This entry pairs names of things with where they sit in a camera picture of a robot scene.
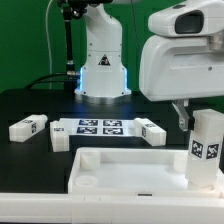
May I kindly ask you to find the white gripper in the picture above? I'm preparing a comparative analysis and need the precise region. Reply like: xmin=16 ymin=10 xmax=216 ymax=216
xmin=139 ymin=35 xmax=224 ymax=132

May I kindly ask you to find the white desk top tray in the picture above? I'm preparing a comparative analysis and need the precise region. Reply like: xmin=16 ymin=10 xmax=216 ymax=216
xmin=68 ymin=147 xmax=224 ymax=198

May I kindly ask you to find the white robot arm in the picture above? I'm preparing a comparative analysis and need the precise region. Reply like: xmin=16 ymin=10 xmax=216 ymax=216
xmin=75 ymin=0 xmax=224 ymax=131

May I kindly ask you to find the white sheet with markers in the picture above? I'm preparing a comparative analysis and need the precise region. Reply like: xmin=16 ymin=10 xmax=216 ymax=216
xmin=60 ymin=118 xmax=136 ymax=137

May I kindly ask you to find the white front fence bar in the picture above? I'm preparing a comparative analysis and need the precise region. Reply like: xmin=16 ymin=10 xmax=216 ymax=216
xmin=0 ymin=193 xmax=224 ymax=224

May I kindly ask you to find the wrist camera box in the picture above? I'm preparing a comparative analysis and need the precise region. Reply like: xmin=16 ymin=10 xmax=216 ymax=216
xmin=148 ymin=0 xmax=224 ymax=37

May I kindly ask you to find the black camera stand pole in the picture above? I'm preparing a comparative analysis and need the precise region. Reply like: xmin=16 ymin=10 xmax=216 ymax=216
xmin=57 ymin=0 xmax=87 ymax=76

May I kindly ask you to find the white cable behind pole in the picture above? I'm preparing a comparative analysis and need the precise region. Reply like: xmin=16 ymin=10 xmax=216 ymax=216
xmin=45 ymin=0 xmax=54 ymax=90

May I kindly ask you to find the black cable on table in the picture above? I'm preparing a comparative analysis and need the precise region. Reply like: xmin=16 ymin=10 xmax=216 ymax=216
xmin=23 ymin=73 xmax=81 ymax=90

